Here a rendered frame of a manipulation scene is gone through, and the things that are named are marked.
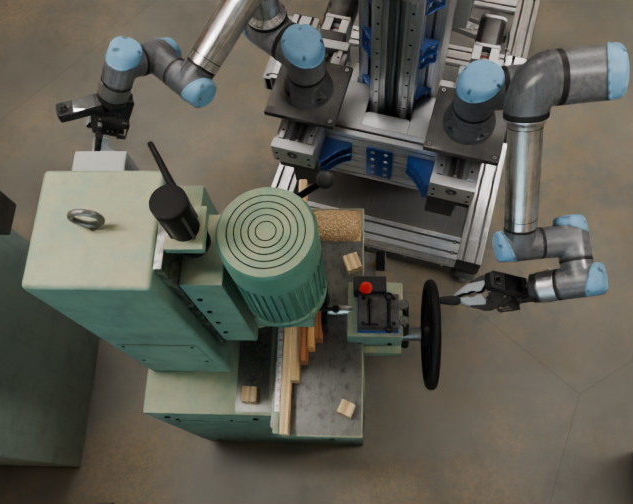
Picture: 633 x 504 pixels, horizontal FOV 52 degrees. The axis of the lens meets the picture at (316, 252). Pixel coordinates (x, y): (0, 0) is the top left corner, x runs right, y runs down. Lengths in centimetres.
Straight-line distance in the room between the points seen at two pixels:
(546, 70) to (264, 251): 69
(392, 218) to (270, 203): 143
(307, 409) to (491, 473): 108
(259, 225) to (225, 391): 75
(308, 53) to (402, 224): 88
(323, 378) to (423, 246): 98
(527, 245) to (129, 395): 169
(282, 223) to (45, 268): 40
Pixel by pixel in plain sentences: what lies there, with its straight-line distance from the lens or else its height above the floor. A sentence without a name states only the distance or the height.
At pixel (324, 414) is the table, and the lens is 162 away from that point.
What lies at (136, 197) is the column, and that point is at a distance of 116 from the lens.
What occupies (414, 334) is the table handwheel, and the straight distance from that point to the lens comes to 173.
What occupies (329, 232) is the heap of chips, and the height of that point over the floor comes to 93.
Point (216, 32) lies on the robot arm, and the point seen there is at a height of 132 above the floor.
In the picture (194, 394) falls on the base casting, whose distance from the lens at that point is 178.
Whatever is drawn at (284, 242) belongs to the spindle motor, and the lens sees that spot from 109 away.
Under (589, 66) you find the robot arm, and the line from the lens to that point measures 146.
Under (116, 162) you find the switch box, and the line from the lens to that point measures 126.
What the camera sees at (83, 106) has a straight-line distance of 171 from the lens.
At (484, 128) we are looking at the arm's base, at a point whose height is 87.
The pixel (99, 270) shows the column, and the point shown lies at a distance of 113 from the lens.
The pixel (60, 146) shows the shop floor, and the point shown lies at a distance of 321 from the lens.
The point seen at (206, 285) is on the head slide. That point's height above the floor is 142.
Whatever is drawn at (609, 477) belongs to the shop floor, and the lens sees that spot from 265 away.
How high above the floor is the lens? 250
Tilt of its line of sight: 69 degrees down
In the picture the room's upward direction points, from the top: 11 degrees counter-clockwise
